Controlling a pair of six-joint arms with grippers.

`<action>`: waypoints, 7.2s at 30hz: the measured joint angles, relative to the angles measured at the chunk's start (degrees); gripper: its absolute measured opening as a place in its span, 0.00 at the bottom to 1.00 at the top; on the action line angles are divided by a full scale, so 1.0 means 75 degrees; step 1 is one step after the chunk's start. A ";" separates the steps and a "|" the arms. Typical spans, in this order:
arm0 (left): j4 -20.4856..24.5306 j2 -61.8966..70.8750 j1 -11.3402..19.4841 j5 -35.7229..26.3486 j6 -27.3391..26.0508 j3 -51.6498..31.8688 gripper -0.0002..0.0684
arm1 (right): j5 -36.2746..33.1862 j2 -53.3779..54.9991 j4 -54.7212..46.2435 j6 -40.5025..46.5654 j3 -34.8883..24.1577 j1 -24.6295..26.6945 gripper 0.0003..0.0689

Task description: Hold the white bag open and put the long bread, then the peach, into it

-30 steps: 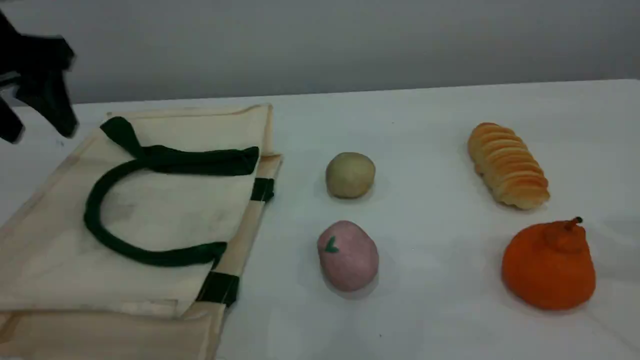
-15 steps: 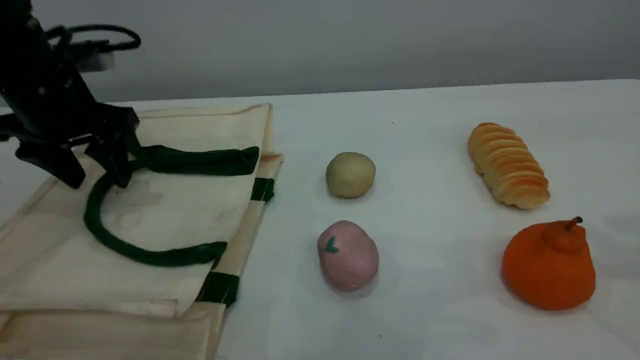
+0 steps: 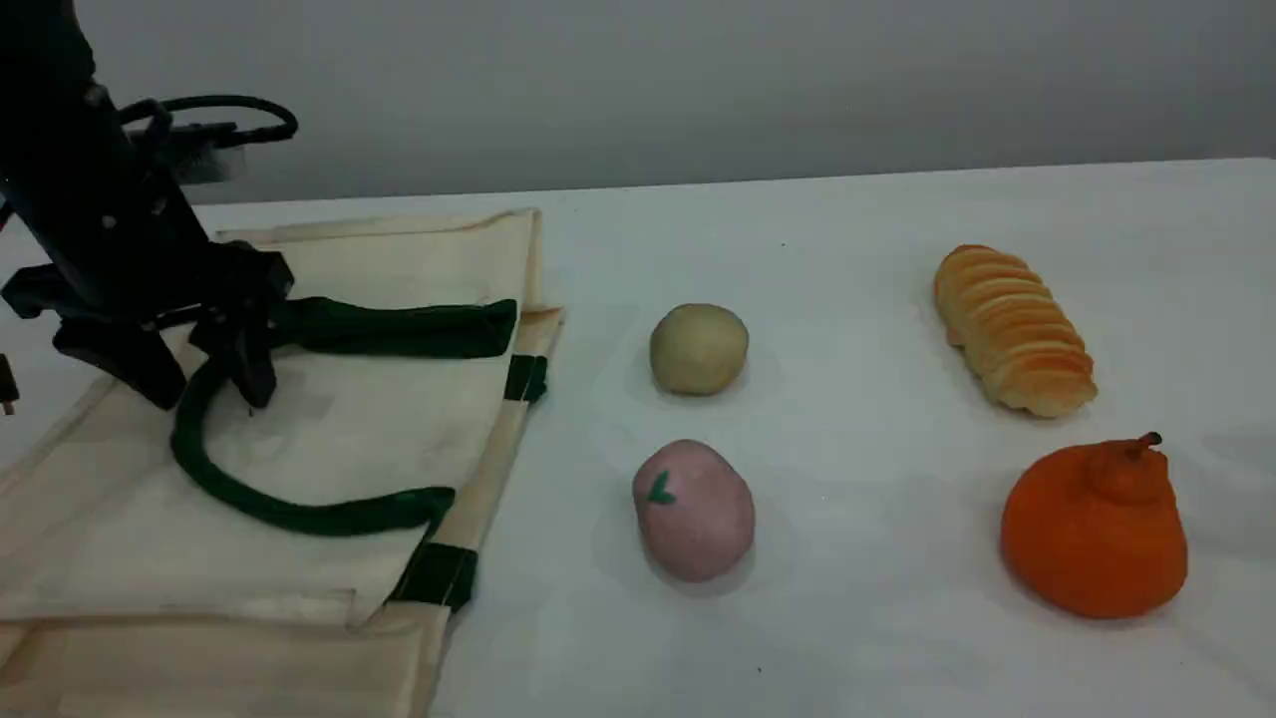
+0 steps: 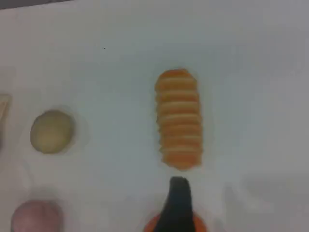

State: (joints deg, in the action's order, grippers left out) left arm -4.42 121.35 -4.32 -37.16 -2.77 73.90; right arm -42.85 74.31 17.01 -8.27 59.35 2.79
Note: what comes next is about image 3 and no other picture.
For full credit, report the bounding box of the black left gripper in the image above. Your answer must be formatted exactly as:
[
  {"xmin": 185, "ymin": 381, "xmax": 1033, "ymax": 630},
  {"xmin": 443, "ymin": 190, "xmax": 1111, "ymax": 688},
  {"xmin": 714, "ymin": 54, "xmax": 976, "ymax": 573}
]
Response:
[{"xmin": 3, "ymin": 234, "xmax": 296, "ymax": 411}]

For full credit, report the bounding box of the white bag with green handles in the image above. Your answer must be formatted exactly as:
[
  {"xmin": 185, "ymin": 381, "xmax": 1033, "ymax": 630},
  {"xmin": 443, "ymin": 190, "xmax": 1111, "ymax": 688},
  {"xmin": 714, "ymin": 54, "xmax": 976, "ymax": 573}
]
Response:
[{"xmin": 0, "ymin": 207, "xmax": 566, "ymax": 718}]

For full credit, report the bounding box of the pink peach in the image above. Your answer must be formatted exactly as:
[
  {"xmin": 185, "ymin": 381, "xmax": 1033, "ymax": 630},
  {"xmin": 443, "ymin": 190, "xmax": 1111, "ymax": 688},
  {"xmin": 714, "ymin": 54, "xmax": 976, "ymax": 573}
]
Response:
[{"xmin": 632, "ymin": 439, "xmax": 757, "ymax": 583}]

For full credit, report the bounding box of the long ridged bread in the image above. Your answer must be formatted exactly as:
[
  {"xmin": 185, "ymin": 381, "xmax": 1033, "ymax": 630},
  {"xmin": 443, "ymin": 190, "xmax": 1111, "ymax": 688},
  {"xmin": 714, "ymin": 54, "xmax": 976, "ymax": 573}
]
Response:
[{"xmin": 933, "ymin": 243, "xmax": 1100, "ymax": 419}]

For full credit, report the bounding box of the beige round potato toy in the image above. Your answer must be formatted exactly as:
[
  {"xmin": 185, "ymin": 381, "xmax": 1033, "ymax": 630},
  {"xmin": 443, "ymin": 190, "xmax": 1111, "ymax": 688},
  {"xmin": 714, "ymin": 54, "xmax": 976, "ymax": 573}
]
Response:
[{"xmin": 649, "ymin": 303, "xmax": 751, "ymax": 397}]

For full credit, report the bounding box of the orange tangerine with stem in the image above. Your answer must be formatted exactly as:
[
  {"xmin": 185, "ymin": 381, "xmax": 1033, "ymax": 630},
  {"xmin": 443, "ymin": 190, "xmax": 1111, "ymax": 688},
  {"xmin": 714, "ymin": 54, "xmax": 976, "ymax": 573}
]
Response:
[{"xmin": 1000, "ymin": 431, "xmax": 1189, "ymax": 620}]

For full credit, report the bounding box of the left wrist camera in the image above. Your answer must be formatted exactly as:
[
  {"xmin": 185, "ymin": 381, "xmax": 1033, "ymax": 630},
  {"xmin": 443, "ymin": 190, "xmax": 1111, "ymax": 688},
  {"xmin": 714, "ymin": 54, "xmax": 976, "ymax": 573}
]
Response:
[{"xmin": 164, "ymin": 120, "xmax": 250, "ymax": 186}]

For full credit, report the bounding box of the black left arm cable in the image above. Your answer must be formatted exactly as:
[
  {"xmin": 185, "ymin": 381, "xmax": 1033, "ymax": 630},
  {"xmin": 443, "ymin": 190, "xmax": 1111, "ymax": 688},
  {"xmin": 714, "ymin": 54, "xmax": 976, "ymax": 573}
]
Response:
[{"xmin": 118, "ymin": 94, "xmax": 300, "ymax": 151}]

